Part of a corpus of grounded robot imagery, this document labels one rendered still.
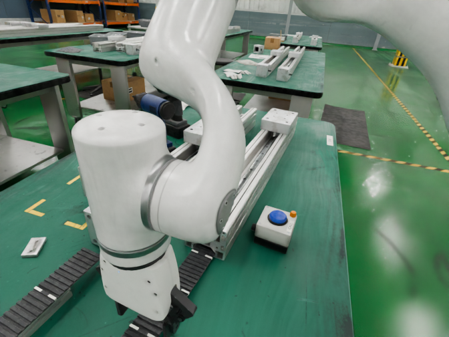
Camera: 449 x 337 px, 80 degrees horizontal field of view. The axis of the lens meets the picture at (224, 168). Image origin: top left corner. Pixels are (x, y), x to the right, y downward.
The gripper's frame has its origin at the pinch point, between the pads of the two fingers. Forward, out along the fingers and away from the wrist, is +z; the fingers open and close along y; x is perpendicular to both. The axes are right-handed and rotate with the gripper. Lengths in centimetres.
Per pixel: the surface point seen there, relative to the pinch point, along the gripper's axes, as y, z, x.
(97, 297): -13.1, 6.3, 1.5
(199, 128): -21, -6, 56
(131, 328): -2.1, 2.9, -1.6
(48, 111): -172, 32, 107
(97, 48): -217, 3, 204
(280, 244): 15.2, 3.8, 27.6
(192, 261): -1.1, 5.6, 16.0
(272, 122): -1, -6, 77
